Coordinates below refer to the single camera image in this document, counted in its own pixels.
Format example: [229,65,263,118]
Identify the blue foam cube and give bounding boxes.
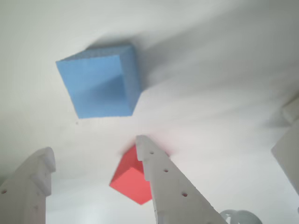
[55,43,142,119]

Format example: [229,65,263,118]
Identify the red foam cube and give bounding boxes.
[109,143,154,206]

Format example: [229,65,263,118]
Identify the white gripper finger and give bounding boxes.
[135,134,228,224]
[0,146,57,224]

